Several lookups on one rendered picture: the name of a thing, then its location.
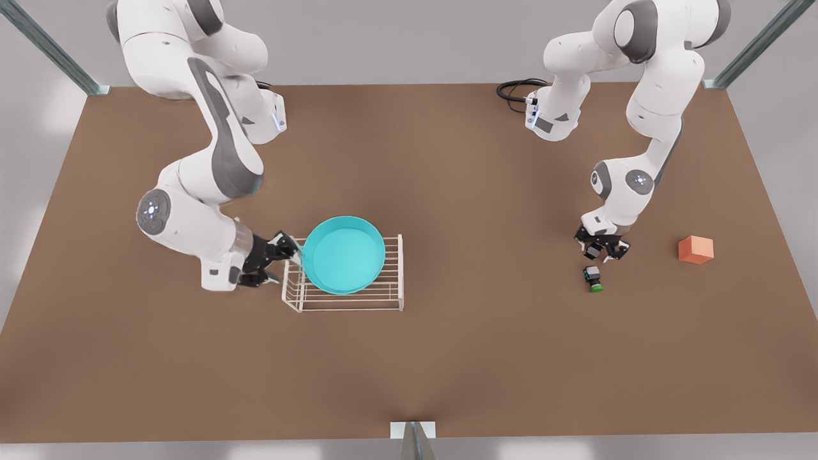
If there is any black cable loop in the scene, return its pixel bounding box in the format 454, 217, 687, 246
497, 79, 550, 114

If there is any turquoise round plate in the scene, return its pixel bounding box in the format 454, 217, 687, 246
295, 215, 387, 296

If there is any orange cube block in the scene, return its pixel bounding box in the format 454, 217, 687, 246
678, 235, 715, 265

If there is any white wire shelf rack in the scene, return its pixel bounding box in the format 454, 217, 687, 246
282, 234, 405, 313

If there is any silver frame post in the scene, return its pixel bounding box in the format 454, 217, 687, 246
702, 0, 818, 90
0, 0, 111, 96
390, 421, 436, 460

